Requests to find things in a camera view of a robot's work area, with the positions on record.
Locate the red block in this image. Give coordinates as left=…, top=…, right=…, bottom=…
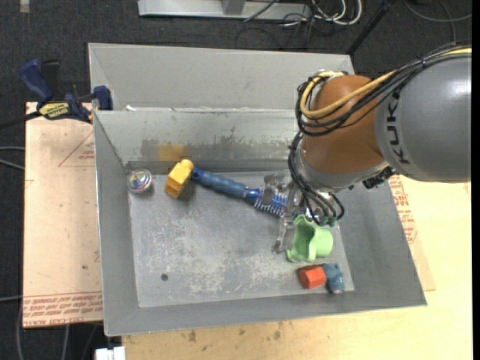
left=298, top=264, right=326, bottom=290

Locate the blue toy animal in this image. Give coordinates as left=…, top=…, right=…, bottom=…
left=321, top=262, right=346, bottom=295

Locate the yellow toy block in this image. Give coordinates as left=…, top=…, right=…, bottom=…
left=163, top=158, right=195, bottom=200

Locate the grey metal bin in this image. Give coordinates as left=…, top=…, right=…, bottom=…
left=88, top=42, right=428, bottom=338

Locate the shiny iridescent ball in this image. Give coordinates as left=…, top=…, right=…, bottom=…
left=126, top=168, right=154, bottom=195

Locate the brown cardboard board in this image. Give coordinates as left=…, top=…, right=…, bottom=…
left=22, top=101, right=437, bottom=329

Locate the light green cup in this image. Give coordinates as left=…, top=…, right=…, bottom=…
left=285, top=214, right=335, bottom=264

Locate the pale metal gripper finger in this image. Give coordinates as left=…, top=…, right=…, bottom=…
left=271, top=196, right=297, bottom=255
left=287, top=199, right=305, bottom=227

